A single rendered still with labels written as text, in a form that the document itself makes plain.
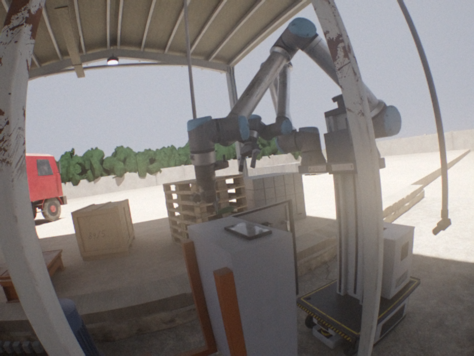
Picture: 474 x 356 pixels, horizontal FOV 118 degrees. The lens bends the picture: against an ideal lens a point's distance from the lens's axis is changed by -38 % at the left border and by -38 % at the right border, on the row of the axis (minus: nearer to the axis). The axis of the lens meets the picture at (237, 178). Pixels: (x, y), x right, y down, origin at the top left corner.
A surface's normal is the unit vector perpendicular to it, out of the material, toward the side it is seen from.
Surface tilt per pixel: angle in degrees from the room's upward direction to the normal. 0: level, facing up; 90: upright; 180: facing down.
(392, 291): 90
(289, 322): 90
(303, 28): 85
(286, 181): 90
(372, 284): 99
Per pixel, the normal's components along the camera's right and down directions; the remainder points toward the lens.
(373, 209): -0.84, 0.29
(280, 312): 0.47, -0.02
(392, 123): 0.29, 0.07
